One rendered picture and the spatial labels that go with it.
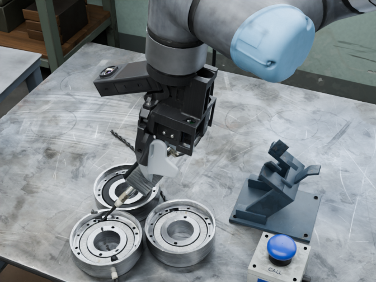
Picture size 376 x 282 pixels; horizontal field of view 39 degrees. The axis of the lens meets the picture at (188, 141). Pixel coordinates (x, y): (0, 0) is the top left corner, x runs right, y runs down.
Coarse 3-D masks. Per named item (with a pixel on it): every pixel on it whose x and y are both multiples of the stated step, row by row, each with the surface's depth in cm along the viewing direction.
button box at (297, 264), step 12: (264, 240) 75; (264, 252) 74; (300, 252) 73; (252, 264) 72; (264, 264) 72; (276, 264) 72; (288, 264) 72; (300, 264) 72; (252, 276) 72; (264, 276) 71; (276, 276) 71; (288, 276) 70; (300, 276) 70
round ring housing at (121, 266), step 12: (96, 216) 81; (108, 216) 81; (120, 216) 81; (132, 216) 80; (84, 228) 80; (108, 228) 79; (132, 228) 79; (72, 240) 77; (96, 240) 79; (108, 240) 81; (120, 240) 78; (72, 252) 75; (96, 252) 76; (108, 252) 76; (132, 252) 74; (84, 264) 74; (96, 264) 73; (108, 264) 73; (120, 264) 74; (132, 264) 76; (96, 276) 76; (108, 276) 76
